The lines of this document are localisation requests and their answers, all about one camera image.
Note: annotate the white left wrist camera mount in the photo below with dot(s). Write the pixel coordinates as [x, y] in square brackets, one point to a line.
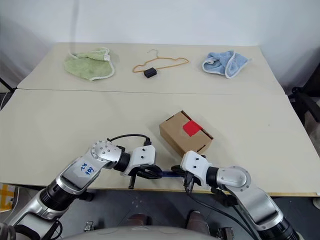
[142, 156]

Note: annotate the red tape patch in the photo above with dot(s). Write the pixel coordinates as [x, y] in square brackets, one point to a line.
[192, 128]

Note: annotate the yellow white package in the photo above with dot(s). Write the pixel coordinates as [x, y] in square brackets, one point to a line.
[6, 197]

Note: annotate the black stand leg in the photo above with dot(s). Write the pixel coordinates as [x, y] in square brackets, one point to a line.
[6, 85]

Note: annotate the green towel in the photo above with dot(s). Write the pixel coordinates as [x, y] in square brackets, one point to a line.
[87, 66]

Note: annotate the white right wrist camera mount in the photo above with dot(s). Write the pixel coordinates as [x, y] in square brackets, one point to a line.
[195, 162]

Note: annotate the small black box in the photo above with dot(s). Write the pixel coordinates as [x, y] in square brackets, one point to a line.
[150, 72]

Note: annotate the blue cutter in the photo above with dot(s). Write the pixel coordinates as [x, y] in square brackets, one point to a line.
[168, 174]

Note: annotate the brown rounded shape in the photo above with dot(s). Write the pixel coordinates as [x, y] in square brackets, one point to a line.
[198, 221]

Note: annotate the grey robot torso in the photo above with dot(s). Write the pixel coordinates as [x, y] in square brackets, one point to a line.
[130, 234]

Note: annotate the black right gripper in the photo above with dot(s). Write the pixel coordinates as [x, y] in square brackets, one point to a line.
[190, 182]

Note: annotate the brown cardboard box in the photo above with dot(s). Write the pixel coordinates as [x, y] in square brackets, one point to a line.
[175, 135]

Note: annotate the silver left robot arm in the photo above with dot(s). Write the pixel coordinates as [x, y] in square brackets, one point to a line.
[72, 180]

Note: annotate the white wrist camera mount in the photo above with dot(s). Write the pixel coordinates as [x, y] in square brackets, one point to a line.
[142, 156]
[195, 162]

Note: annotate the metal clamp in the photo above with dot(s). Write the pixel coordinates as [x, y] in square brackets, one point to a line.
[225, 234]
[88, 226]

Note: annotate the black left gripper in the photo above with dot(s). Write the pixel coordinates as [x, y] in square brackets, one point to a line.
[140, 172]

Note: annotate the blue towel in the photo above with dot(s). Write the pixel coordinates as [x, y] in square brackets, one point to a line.
[220, 63]

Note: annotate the black office chair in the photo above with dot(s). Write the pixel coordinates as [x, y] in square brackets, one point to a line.
[306, 102]

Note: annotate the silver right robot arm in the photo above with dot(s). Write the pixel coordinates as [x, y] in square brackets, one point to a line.
[255, 200]

